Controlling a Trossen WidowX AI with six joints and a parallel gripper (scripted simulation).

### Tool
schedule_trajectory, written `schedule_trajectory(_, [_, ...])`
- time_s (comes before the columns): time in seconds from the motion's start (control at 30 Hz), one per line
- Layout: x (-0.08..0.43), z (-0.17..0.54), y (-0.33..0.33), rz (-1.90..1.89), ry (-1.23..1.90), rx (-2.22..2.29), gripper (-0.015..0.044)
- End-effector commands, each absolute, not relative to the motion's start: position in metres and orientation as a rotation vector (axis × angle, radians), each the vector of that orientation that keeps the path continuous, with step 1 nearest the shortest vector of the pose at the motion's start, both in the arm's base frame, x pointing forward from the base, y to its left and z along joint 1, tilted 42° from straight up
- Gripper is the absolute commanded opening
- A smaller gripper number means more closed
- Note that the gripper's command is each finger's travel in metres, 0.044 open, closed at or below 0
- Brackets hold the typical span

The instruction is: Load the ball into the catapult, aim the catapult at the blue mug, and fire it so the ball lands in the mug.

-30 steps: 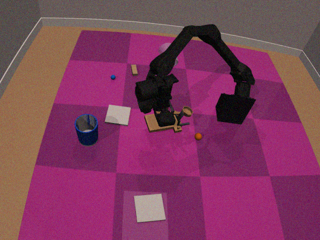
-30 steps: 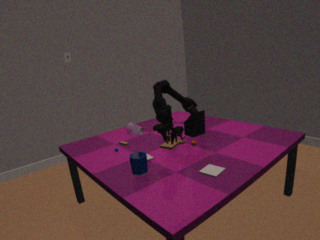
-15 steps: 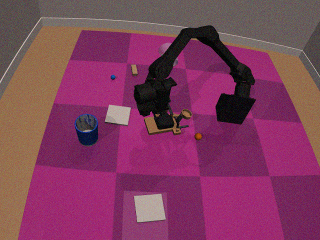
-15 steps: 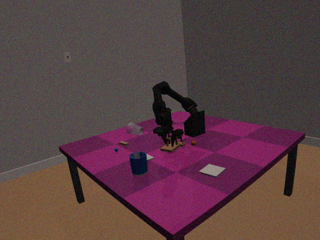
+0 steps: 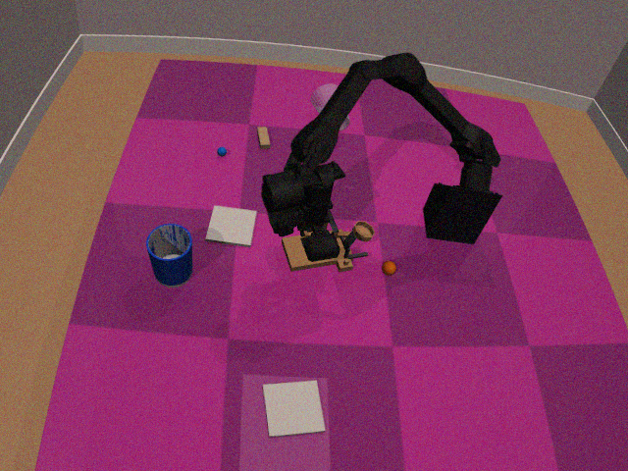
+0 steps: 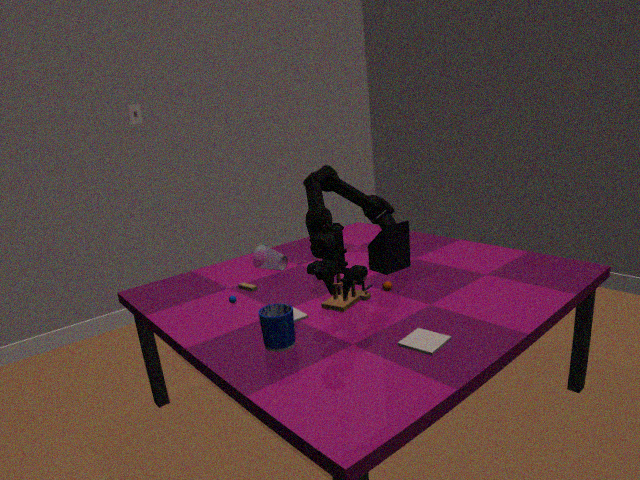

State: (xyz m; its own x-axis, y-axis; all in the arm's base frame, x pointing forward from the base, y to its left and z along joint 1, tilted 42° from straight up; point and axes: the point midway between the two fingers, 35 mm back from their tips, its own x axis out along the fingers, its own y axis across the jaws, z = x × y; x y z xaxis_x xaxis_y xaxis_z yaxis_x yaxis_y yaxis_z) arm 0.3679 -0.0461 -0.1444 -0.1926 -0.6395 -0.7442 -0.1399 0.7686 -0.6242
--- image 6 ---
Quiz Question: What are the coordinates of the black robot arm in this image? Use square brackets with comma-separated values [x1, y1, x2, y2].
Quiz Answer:
[303, 164, 397, 281]

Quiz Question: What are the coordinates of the beige square panel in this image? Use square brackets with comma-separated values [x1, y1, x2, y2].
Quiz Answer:
[398, 328, 451, 356]
[292, 307, 308, 322]

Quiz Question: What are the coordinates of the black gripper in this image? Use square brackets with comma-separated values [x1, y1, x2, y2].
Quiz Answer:
[307, 248, 368, 298]

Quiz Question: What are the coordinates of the tan rectangular block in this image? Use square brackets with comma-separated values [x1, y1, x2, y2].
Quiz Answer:
[238, 283, 257, 292]

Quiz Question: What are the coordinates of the blue cup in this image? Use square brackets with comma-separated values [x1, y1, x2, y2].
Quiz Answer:
[259, 304, 295, 352]

